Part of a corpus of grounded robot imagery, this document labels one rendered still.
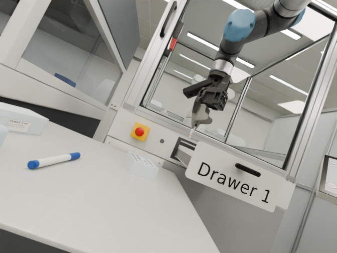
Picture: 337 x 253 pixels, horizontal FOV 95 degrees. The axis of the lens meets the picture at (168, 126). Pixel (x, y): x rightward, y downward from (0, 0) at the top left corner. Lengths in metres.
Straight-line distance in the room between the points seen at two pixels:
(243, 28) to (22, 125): 0.63
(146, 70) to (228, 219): 0.86
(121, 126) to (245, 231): 0.83
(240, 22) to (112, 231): 0.54
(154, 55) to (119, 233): 0.76
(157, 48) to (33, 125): 0.61
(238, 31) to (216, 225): 0.84
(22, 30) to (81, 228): 0.66
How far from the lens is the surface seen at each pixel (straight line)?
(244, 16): 0.55
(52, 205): 0.27
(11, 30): 0.77
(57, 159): 0.38
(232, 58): 0.63
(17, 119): 0.53
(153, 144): 0.77
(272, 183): 0.58
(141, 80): 0.81
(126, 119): 0.78
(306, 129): 1.15
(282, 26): 0.62
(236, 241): 1.05
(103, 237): 0.24
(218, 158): 0.48
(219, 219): 0.95
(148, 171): 0.50
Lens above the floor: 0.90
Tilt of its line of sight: 4 degrees up
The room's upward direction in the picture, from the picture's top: 23 degrees clockwise
